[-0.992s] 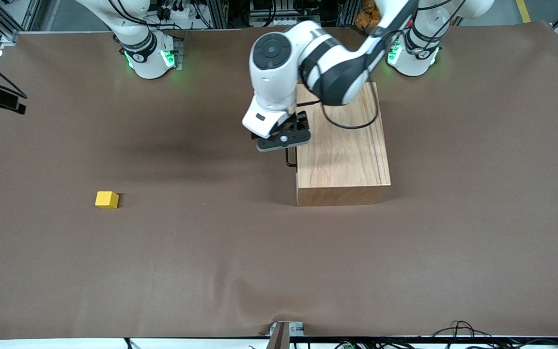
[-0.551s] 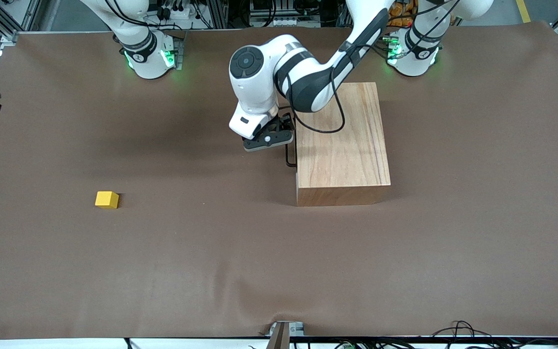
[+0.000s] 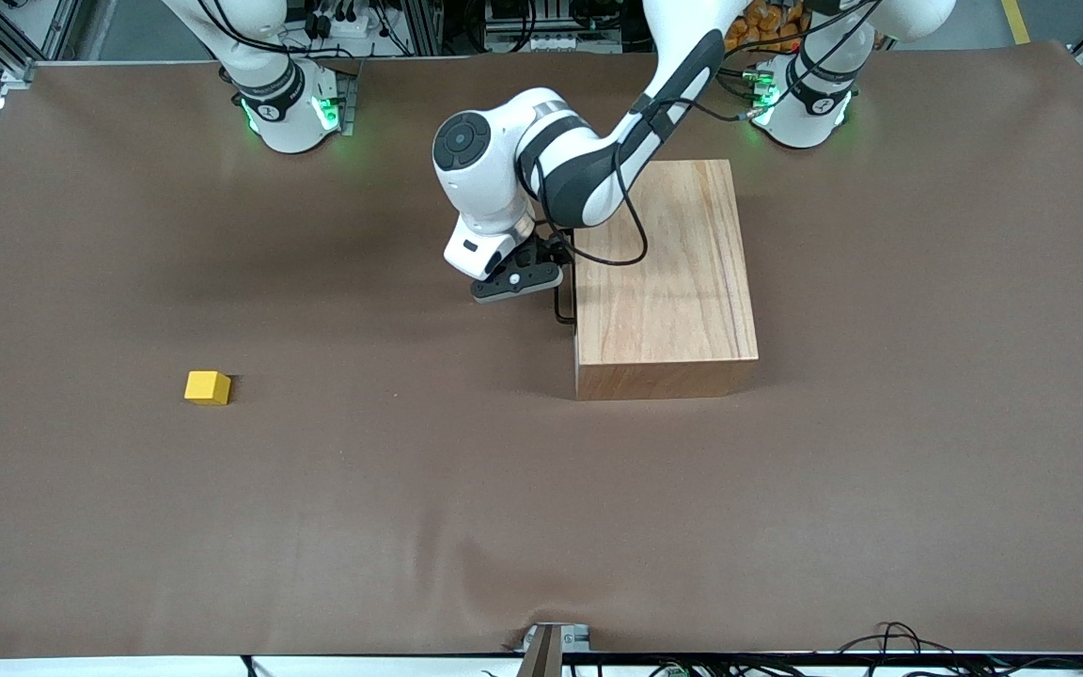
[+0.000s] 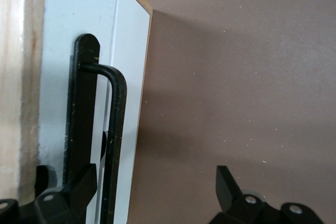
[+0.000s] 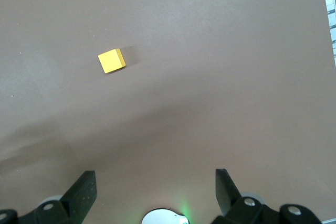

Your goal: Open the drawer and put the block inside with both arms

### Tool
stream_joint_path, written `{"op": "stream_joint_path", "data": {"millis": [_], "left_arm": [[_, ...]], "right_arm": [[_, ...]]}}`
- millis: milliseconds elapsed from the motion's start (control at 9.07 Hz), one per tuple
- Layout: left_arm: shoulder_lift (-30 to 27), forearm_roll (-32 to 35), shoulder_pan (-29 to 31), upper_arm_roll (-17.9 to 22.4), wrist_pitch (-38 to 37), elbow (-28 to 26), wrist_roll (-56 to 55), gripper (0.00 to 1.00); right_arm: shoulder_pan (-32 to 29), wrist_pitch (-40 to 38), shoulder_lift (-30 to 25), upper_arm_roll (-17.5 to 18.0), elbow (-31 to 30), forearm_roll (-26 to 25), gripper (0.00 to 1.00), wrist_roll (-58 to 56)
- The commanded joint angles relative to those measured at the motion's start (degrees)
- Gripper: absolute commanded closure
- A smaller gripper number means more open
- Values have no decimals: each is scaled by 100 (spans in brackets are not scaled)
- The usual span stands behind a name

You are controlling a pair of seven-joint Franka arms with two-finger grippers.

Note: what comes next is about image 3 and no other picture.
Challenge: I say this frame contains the metal table clamp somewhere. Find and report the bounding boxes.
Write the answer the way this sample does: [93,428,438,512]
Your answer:
[517,621,592,677]

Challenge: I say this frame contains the brown table mat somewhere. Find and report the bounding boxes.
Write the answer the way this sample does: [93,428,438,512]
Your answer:
[0,42,1083,659]

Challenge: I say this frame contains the white power strip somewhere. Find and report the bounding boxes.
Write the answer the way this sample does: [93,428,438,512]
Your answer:
[303,0,392,41]

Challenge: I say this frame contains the light wooden cabinet box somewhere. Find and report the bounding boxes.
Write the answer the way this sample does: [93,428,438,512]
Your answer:
[571,160,760,402]

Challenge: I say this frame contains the grey electronics unit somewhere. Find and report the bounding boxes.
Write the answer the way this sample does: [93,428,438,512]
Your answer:
[482,0,638,54]

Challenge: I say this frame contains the black cable bundle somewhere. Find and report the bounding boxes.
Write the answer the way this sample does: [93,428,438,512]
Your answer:
[833,620,1083,677]

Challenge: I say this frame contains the pile of orange objects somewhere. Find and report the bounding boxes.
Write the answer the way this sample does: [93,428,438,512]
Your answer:
[725,0,804,50]

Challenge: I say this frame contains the grey perforated mounting bracket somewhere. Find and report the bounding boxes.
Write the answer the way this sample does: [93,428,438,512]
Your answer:
[320,60,362,135]

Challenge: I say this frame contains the yellow block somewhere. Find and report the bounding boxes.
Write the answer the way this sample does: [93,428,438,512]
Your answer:
[184,370,233,407]

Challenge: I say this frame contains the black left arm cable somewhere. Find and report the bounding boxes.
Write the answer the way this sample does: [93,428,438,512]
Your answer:
[540,89,787,268]

